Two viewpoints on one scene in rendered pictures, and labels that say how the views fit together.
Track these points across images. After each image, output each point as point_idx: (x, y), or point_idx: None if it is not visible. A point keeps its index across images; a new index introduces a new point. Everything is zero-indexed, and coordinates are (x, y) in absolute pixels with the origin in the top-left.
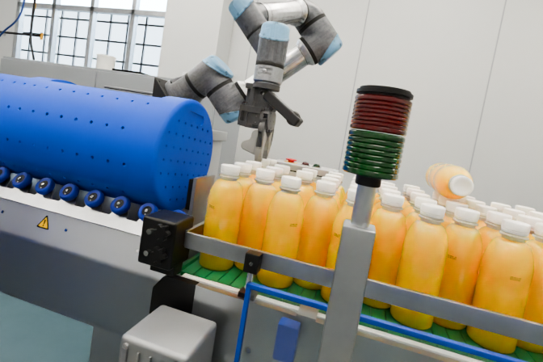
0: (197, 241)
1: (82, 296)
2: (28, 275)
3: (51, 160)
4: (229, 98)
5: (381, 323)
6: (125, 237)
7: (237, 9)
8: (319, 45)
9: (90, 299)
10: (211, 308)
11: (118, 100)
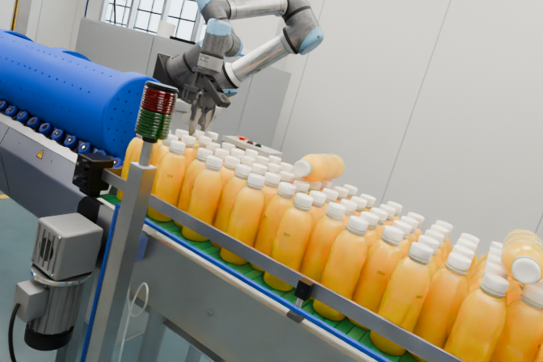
0: (107, 176)
1: (57, 212)
2: (30, 191)
3: (48, 110)
4: (215, 77)
5: (177, 239)
6: None
7: (200, 4)
8: (296, 36)
9: (61, 214)
10: (106, 221)
11: (94, 71)
